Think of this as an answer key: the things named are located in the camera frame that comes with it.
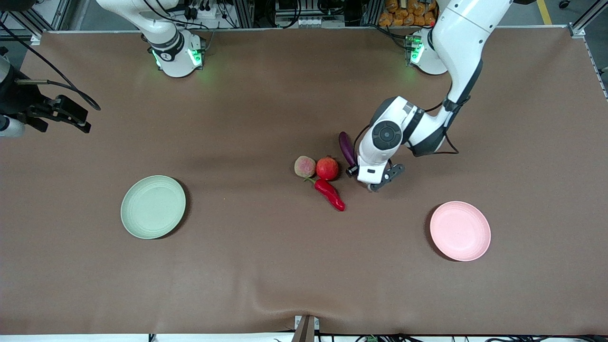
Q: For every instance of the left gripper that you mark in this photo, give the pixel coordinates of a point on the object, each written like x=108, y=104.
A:
x=352, y=171

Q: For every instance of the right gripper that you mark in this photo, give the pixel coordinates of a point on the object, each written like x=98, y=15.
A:
x=18, y=100

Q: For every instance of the red pomegranate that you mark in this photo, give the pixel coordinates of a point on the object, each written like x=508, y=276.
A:
x=327, y=168

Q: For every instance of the purple eggplant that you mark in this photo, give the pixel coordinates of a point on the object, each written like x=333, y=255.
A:
x=346, y=147

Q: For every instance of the red chili pepper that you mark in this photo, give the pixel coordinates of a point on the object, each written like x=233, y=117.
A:
x=330, y=192

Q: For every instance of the pink-green peach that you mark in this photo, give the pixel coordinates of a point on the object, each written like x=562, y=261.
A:
x=305, y=166

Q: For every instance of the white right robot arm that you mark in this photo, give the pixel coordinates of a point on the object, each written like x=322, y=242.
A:
x=173, y=52

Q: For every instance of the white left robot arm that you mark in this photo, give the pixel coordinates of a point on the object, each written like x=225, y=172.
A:
x=456, y=42

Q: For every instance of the pink round plate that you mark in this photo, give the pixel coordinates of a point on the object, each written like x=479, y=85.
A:
x=460, y=231

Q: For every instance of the pale green round plate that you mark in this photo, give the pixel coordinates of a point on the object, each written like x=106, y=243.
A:
x=152, y=207

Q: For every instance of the silver table edge strip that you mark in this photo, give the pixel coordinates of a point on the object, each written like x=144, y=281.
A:
x=332, y=28

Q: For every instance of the brown table cover mat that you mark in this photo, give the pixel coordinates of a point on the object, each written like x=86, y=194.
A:
x=237, y=261

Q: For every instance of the grey equipment rack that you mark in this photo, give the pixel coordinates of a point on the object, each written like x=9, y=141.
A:
x=308, y=12

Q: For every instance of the net bag of oranges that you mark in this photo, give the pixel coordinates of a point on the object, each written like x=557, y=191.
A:
x=408, y=14

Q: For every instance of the white power strip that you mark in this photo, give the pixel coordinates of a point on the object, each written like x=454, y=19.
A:
x=199, y=10

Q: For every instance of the aluminium frame rail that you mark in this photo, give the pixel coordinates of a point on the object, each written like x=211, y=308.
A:
x=26, y=21
x=582, y=23

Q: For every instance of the grey table clamp bracket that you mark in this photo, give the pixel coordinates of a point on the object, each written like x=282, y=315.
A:
x=306, y=327

